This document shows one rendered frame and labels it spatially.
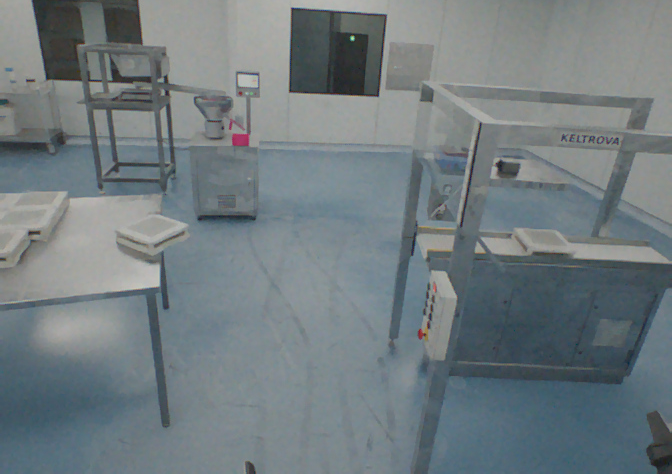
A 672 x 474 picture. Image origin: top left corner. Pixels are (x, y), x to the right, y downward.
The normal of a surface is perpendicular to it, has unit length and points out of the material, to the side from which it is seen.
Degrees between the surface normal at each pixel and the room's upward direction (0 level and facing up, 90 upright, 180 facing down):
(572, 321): 90
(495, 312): 90
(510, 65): 90
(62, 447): 0
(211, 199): 90
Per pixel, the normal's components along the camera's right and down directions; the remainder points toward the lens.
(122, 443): 0.07, -0.91
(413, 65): 0.14, 0.40
